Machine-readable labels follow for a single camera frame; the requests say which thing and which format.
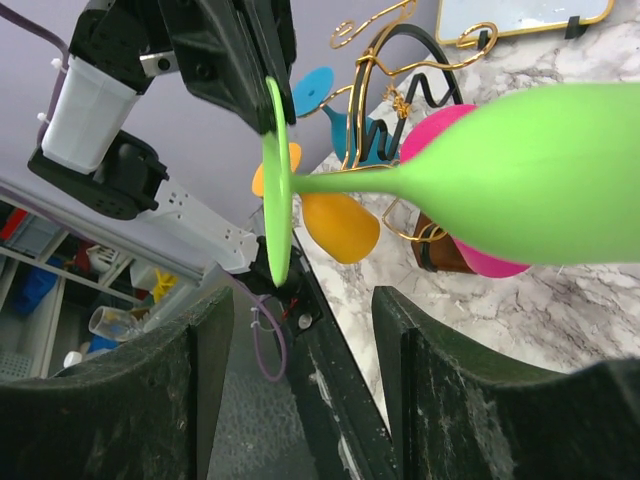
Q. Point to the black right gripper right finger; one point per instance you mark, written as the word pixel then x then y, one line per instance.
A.
pixel 460 410

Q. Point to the pink wine glass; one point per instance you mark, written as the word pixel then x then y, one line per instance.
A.
pixel 441 180

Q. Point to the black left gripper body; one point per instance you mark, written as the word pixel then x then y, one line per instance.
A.
pixel 193 38

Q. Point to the blue wine glass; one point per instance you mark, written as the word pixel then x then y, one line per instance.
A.
pixel 308 94

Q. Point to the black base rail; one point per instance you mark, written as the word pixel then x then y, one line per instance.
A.
pixel 343 427

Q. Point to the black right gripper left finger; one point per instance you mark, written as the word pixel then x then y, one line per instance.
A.
pixel 145 410

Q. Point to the gold framed whiteboard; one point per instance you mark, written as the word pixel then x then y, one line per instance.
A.
pixel 515 17

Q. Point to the green wine glass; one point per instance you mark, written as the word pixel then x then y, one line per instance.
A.
pixel 567 159

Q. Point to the yellow wine glass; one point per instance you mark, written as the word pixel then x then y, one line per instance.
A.
pixel 337 223

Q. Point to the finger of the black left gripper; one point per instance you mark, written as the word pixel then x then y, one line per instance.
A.
pixel 253 40

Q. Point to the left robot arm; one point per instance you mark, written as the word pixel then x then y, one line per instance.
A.
pixel 86 153

